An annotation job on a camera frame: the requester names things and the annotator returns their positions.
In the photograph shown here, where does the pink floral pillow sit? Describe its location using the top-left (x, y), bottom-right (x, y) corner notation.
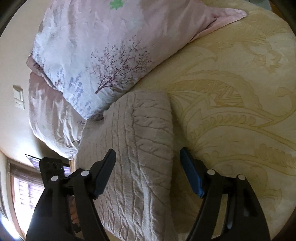
top-left (27, 1), bottom-right (246, 119)

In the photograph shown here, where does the white wall switch plate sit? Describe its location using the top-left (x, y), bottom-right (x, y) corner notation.
top-left (13, 85), bottom-right (25, 109)

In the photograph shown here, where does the window with blinds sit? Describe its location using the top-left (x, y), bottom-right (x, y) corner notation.
top-left (6, 159), bottom-right (44, 239)

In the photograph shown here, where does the beige cable-knit sweater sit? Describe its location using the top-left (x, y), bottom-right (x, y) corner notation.
top-left (76, 91), bottom-right (178, 240)

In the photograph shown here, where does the cream patterned bedspread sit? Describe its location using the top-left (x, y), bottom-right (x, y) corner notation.
top-left (135, 1), bottom-right (295, 240)

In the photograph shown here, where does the person's left hand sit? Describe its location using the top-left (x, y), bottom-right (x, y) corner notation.
top-left (69, 196), bottom-right (79, 225)

